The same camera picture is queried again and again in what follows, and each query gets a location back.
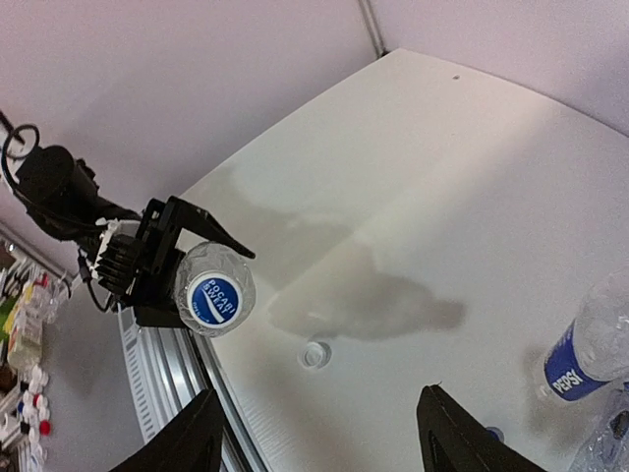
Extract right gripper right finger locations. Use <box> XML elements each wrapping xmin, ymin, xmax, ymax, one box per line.
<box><xmin>416</xmin><ymin>385</ymin><xmax>541</xmax><ymax>472</ymax></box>

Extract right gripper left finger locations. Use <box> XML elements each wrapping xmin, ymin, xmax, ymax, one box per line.
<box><xmin>112</xmin><ymin>389</ymin><xmax>225</xmax><ymax>472</ymax></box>

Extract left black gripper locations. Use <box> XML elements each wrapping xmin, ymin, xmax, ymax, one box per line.
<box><xmin>129</xmin><ymin>197</ymin><xmax>256</xmax><ymax>327</ymax></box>

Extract blue Pepsi bottle cap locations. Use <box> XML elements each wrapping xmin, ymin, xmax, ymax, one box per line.
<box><xmin>486</xmin><ymin>427</ymin><xmax>504</xmax><ymax>443</ymax></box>

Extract clear ribbed plastic bottle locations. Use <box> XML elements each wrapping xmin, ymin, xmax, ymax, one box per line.
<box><xmin>173</xmin><ymin>242</ymin><xmax>257</xmax><ymax>337</ymax></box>

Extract Pocari Sweat blue white cap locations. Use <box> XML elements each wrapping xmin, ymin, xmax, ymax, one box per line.
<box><xmin>187</xmin><ymin>271</ymin><xmax>245</xmax><ymax>329</ymax></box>

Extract Pepsi bottle blue label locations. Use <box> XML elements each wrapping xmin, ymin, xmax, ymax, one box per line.
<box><xmin>533</xmin><ymin>267</ymin><xmax>629</xmax><ymax>404</ymax></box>

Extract clear white bottle cap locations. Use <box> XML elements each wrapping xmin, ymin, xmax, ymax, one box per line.
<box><xmin>299</xmin><ymin>341</ymin><xmax>331</xmax><ymax>370</ymax></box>

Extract crushed clear plastic bottle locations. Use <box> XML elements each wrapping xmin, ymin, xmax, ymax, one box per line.
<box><xmin>569</xmin><ymin>383</ymin><xmax>628</xmax><ymax>471</ymax></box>

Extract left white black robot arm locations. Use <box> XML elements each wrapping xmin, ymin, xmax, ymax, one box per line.
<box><xmin>1</xmin><ymin>146</ymin><xmax>256</xmax><ymax>328</ymax></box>

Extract cluttered background shelf items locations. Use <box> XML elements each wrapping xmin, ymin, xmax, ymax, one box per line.
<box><xmin>1</xmin><ymin>236</ymin><xmax>72</xmax><ymax>471</ymax></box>

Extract aluminium front rail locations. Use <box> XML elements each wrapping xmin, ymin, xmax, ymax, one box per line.
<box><xmin>118</xmin><ymin>309</ymin><xmax>270</xmax><ymax>471</ymax></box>

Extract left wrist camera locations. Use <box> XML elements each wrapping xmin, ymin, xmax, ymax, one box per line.
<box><xmin>78</xmin><ymin>219</ymin><xmax>143</xmax><ymax>297</ymax></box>

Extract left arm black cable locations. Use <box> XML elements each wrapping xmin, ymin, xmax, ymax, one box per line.
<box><xmin>0</xmin><ymin>110</ymin><xmax>119</xmax><ymax>316</ymax></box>

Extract left aluminium corner post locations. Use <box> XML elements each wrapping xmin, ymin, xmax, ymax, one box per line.
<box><xmin>358</xmin><ymin>0</ymin><xmax>388</xmax><ymax>59</ymax></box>

